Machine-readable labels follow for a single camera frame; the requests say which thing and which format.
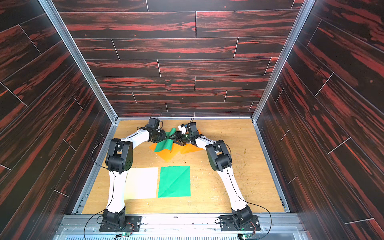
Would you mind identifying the green paper sheet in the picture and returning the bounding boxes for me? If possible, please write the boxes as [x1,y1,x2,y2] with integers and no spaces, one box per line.
[154,128,177,153]
[158,166,191,198]

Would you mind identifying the orange paper sheet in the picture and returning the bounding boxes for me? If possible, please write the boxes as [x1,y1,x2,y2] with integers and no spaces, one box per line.
[180,144,203,154]
[155,144,182,163]

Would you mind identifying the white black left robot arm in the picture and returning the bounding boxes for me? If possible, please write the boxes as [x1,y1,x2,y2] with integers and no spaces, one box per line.
[100,128,167,232]

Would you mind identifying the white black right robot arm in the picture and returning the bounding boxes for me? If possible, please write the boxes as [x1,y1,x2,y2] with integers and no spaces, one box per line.
[170,131,253,230]

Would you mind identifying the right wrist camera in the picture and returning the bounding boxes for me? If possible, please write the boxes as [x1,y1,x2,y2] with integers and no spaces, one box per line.
[178,122,199,134]

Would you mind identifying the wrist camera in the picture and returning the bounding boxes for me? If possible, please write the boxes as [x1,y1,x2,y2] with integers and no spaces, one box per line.
[148,117,163,130]
[178,122,199,134]

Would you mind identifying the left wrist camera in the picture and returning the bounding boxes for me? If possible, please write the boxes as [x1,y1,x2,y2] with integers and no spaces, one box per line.
[148,117,163,130]

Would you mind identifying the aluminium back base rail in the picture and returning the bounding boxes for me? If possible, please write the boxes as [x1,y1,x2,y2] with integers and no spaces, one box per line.
[117,116,252,122]

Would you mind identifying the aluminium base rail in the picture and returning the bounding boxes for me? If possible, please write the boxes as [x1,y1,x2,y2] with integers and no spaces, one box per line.
[252,120,291,214]
[69,121,119,215]
[117,116,252,122]

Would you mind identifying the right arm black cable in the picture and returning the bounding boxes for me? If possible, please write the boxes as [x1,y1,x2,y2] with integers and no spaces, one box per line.
[227,167,273,240]

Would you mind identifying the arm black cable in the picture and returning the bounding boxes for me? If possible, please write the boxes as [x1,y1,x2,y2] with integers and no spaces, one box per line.
[83,139,121,240]
[227,167,273,240]

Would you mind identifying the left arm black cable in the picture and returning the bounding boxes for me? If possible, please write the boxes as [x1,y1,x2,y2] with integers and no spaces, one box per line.
[83,139,121,240]

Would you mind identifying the aluminium right base rail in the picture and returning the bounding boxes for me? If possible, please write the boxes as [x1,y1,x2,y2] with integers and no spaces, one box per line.
[252,120,291,214]

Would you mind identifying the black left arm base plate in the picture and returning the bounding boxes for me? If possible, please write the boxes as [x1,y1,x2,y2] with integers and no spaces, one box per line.
[99,216,142,233]

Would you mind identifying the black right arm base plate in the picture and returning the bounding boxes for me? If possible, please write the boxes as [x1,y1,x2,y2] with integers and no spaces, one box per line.
[215,215,261,232]

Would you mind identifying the aluminium corner post left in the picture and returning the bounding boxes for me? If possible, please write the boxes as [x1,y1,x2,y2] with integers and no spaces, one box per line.
[38,0,119,125]

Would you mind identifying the aluminium corner post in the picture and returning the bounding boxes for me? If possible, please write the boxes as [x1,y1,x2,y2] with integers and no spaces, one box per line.
[38,0,119,125]
[252,0,316,126]

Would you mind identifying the aluminium left base rail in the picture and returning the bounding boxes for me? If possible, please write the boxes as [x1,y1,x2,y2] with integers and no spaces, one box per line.
[69,121,119,215]

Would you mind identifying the aluminium front frame rail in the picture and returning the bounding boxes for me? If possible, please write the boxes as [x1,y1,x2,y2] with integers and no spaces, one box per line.
[53,213,311,240]

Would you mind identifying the aluminium corner post right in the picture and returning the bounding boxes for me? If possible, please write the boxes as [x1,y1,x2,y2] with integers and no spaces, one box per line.
[252,0,316,126]

